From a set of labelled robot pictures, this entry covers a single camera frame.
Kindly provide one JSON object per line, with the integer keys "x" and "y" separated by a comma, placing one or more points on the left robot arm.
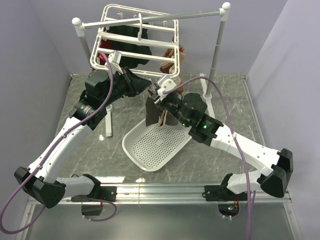
{"x": 41, "y": 178}

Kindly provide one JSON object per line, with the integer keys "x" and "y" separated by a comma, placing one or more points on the white clothes rack stand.
{"x": 223, "y": 12}

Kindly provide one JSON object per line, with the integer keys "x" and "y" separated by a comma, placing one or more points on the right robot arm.
{"x": 273, "y": 168}

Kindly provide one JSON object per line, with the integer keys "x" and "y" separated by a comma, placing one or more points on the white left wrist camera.
{"x": 114, "y": 59}

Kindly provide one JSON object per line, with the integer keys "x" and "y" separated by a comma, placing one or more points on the olive underwear with beige waistband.
{"x": 156, "y": 115}

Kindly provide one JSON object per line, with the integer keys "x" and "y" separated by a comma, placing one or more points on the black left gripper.
{"x": 136, "y": 84}

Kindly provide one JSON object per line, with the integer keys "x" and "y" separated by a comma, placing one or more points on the white square clip hanger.
{"x": 146, "y": 19}

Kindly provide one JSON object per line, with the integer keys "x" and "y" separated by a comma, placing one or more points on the red lace bra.
{"x": 105, "y": 44}

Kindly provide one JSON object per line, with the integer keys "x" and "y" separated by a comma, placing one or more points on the aluminium mounting rail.
{"x": 168, "y": 211}

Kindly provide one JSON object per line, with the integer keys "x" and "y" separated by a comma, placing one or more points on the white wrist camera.
{"x": 167, "y": 85}
{"x": 114, "y": 59}

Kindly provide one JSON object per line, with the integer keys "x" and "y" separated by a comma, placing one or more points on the white perforated plastic tray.
{"x": 151, "y": 147}

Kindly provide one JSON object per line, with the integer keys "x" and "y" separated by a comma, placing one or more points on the black pinstriped underwear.
{"x": 130, "y": 31}

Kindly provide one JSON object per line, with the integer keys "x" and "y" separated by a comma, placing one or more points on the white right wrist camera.
{"x": 167, "y": 85}

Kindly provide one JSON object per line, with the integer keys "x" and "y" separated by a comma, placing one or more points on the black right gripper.
{"x": 160, "y": 102}

